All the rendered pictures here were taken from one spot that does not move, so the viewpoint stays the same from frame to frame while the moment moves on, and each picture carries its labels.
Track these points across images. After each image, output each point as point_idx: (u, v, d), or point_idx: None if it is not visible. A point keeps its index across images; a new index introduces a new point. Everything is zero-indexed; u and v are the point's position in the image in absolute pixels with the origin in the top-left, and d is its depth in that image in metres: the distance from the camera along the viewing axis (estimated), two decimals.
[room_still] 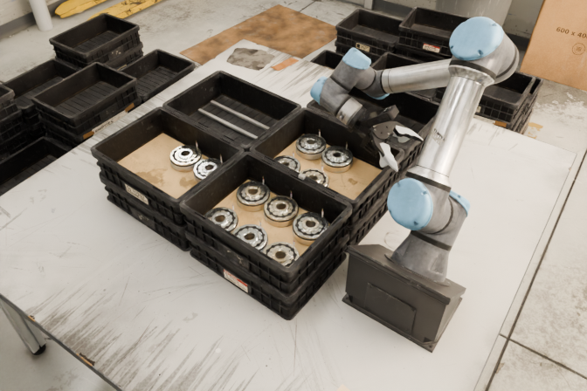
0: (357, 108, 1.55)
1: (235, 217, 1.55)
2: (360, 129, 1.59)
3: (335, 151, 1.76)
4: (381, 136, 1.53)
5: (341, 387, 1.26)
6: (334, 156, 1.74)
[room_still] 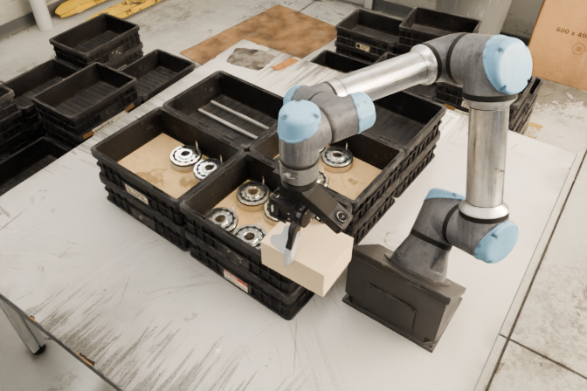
0: (314, 181, 1.02)
1: (235, 217, 1.55)
2: None
3: (335, 151, 1.76)
4: (304, 223, 1.08)
5: None
6: (334, 156, 1.74)
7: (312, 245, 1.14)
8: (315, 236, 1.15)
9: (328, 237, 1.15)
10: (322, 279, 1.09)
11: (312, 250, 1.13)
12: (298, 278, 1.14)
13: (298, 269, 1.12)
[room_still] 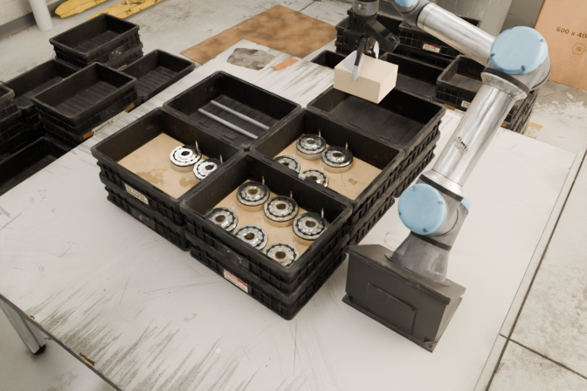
0: (376, 12, 1.55)
1: (235, 217, 1.55)
2: (356, 22, 1.59)
3: (335, 151, 1.76)
4: (367, 48, 1.61)
5: (353, 52, 1.74)
6: (334, 156, 1.74)
7: (370, 69, 1.67)
8: (372, 65, 1.68)
9: (381, 65, 1.68)
10: (378, 86, 1.62)
11: (370, 71, 1.66)
12: (360, 92, 1.67)
13: (361, 83, 1.65)
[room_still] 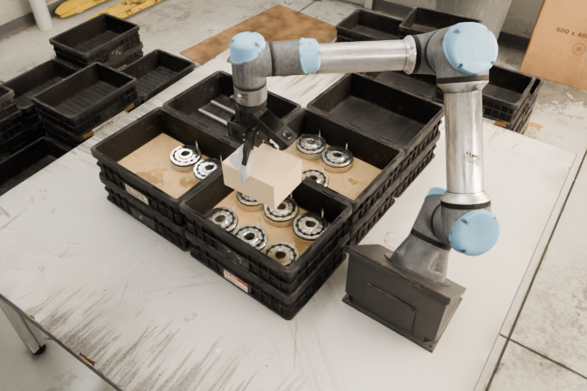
0: (262, 102, 1.21)
1: (235, 217, 1.55)
2: (242, 111, 1.25)
3: (335, 151, 1.76)
4: (256, 143, 1.27)
5: None
6: (334, 156, 1.74)
7: (265, 165, 1.33)
8: (269, 159, 1.34)
9: (280, 160, 1.34)
10: (272, 191, 1.28)
11: (265, 168, 1.32)
12: (253, 195, 1.33)
13: (253, 184, 1.31)
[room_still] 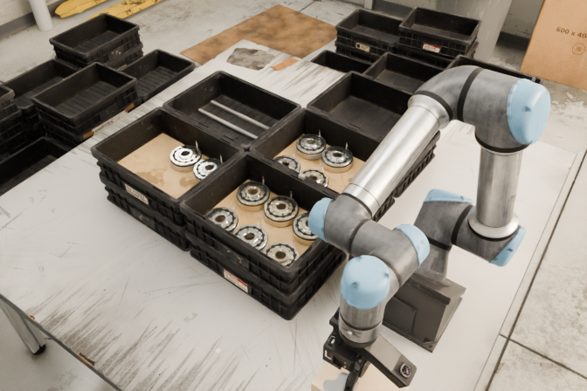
0: (376, 335, 0.92)
1: (235, 217, 1.55)
2: None
3: (335, 151, 1.76)
4: (362, 373, 0.98)
5: None
6: (334, 156, 1.74)
7: (368, 388, 1.04)
8: (370, 377, 1.06)
9: (385, 378, 1.06)
10: None
11: None
12: None
13: None
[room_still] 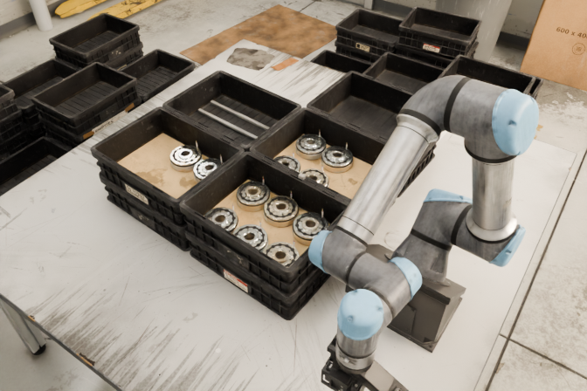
0: (371, 362, 0.98)
1: (235, 217, 1.55)
2: None
3: (335, 151, 1.76)
4: None
5: None
6: (334, 156, 1.74)
7: None
8: None
9: None
10: None
11: None
12: None
13: None
